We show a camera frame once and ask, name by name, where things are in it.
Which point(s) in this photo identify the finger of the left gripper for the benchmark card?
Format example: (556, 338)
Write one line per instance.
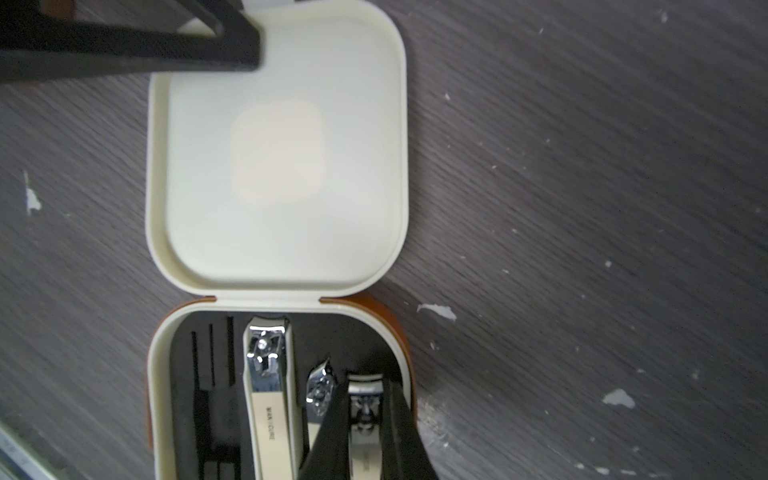
(41, 41)

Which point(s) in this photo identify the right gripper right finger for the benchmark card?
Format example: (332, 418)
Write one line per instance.
(403, 453)

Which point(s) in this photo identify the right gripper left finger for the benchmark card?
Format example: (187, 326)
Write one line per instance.
(329, 455)

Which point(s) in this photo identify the small silver clipper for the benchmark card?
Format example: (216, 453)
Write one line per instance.
(365, 451)

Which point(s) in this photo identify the cream case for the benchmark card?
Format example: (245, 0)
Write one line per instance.
(283, 189)

